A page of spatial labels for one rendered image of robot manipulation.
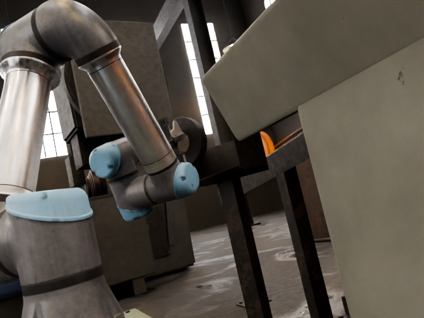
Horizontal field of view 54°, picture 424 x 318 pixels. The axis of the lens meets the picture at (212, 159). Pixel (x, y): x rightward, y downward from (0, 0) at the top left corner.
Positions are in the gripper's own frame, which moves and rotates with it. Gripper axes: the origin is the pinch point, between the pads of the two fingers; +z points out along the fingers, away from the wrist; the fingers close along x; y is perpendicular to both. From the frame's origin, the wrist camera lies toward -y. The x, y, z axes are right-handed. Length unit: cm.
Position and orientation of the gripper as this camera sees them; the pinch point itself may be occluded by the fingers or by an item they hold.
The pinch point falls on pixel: (182, 137)
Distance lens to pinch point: 124.9
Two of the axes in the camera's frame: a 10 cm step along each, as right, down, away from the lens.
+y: -3.5, -9.3, -1.1
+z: 4.5, -2.7, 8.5
